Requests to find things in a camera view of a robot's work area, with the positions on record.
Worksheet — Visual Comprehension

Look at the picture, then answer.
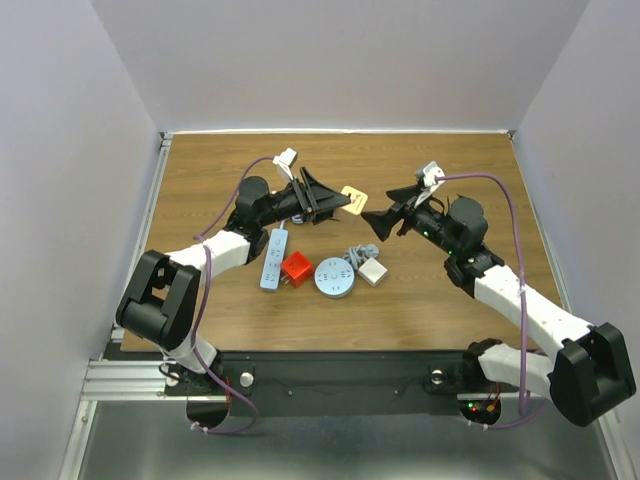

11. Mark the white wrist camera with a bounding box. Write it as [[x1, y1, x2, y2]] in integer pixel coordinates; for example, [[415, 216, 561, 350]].
[[272, 147, 298, 184], [415, 161, 445, 205]]

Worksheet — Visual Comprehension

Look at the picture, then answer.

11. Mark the blue power strip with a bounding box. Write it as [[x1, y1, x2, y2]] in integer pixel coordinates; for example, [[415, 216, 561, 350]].
[[259, 226, 288, 292]]

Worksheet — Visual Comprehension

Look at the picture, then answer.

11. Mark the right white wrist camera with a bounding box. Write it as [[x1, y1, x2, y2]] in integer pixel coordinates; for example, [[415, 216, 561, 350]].
[[415, 161, 445, 205]]

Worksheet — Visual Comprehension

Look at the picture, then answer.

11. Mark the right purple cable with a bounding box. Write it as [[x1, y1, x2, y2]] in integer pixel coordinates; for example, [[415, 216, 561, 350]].
[[434, 172, 549, 432]]

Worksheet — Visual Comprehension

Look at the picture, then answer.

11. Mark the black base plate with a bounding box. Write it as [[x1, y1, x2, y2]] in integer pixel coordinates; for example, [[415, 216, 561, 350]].
[[164, 349, 536, 419]]

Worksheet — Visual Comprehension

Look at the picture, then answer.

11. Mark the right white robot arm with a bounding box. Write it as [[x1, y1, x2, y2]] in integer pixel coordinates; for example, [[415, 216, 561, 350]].
[[362, 187, 637, 427]]

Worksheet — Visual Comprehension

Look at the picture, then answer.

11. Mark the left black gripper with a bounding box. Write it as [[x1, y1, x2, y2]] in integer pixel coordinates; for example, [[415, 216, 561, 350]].
[[258, 168, 350, 228]]

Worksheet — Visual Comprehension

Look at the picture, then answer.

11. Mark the red cube socket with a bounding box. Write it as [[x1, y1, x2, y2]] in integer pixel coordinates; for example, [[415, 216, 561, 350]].
[[280, 251, 313, 288]]

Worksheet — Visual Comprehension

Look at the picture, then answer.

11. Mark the white cube charger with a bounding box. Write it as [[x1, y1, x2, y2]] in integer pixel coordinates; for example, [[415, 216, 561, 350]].
[[357, 258, 388, 287]]

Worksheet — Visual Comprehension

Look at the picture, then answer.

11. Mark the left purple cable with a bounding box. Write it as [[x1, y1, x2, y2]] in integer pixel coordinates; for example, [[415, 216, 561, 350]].
[[189, 156, 279, 435]]

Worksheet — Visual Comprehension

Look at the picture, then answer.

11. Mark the grey coiled cord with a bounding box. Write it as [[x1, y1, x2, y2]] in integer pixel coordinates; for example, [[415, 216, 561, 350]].
[[342, 243, 381, 267]]

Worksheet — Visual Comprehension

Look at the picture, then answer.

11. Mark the aluminium rail frame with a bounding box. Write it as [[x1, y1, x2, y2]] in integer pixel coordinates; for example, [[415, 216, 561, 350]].
[[59, 132, 174, 479]]

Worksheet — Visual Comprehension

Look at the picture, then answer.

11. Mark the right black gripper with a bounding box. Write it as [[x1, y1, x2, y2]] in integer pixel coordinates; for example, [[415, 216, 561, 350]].
[[359, 183, 460, 256]]

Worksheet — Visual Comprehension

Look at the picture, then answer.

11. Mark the purple cable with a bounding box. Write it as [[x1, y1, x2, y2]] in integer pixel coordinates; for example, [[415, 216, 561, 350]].
[[189, 156, 279, 435], [434, 172, 549, 432]]

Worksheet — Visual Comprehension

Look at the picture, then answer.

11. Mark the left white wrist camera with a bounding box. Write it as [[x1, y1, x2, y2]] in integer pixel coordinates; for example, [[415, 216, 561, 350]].
[[272, 147, 298, 184]]

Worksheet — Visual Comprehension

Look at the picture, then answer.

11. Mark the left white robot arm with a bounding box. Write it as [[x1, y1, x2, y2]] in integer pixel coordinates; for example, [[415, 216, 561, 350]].
[[115, 168, 351, 394]]

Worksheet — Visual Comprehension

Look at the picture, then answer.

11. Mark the beige cube socket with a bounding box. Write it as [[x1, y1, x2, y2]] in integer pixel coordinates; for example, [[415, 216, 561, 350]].
[[340, 185, 369, 216]]

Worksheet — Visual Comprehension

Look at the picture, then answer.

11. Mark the round blue socket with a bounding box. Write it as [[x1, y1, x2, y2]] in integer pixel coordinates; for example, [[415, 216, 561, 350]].
[[314, 257, 355, 299]]

